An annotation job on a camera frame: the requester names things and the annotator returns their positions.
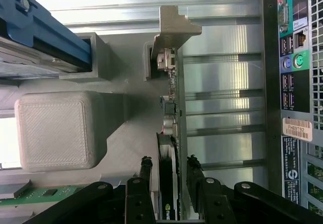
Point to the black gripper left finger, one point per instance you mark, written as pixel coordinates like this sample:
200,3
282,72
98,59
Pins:
136,198

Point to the green RAM stick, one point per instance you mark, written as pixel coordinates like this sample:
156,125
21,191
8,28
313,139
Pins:
50,192

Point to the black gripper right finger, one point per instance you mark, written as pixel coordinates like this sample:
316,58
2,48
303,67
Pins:
212,201

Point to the beige service tag sticker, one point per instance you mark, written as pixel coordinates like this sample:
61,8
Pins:
297,129

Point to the grey plastic parts rack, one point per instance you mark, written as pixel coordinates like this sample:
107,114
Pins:
58,130

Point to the dark grey PC case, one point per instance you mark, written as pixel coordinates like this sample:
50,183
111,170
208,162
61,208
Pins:
271,82

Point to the hard disk in blue caddy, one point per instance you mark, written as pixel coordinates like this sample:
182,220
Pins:
50,32

